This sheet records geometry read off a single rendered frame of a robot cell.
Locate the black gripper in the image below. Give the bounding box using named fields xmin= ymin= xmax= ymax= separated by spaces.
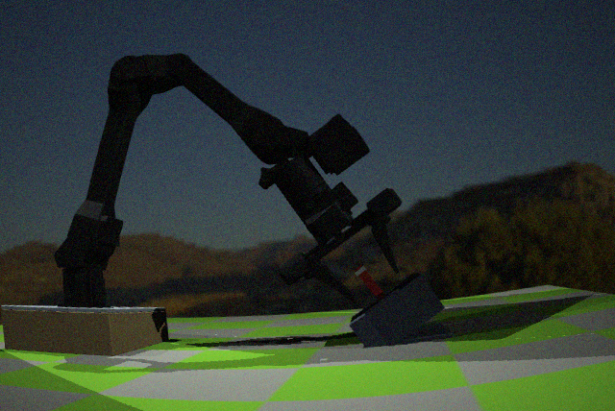
xmin=279 ymin=183 xmax=402 ymax=304

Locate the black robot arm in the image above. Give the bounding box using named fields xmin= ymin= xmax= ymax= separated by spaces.
xmin=54 ymin=53 xmax=369 ymax=308

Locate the dark grey sloped panel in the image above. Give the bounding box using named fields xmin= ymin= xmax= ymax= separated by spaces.
xmin=349 ymin=273 xmax=455 ymax=348

